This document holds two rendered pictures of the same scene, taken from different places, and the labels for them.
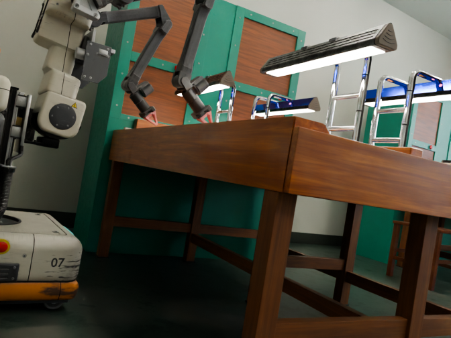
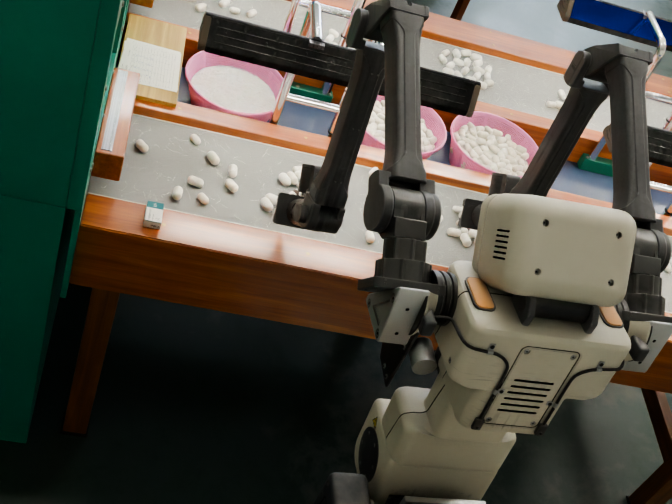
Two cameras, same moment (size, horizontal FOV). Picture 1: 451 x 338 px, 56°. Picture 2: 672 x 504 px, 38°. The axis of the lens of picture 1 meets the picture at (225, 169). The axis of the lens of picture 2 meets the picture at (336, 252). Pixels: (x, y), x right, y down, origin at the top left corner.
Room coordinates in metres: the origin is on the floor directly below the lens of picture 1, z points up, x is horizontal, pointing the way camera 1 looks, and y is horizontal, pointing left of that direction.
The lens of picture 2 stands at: (1.88, 1.95, 2.19)
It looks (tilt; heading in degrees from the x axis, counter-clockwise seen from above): 42 degrees down; 279
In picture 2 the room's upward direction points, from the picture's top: 24 degrees clockwise
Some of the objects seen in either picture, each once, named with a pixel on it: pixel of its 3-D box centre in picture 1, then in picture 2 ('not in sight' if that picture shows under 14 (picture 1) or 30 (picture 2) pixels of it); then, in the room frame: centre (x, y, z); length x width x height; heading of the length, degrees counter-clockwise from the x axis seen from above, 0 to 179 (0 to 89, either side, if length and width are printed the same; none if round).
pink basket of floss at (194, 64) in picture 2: not in sight; (233, 94); (2.62, 0.04, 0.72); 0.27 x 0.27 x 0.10
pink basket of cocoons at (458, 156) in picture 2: not in sight; (489, 156); (1.98, -0.30, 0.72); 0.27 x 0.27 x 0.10
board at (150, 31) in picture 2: not in sight; (151, 58); (2.81, 0.14, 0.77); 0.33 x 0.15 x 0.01; 118
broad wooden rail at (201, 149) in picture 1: (173, 149); (469, 311); (1.82, 0.24, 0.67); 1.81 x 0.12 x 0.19; 28
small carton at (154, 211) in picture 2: not in sight; (153, 214); (2.49, 0.60, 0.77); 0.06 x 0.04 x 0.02; 118
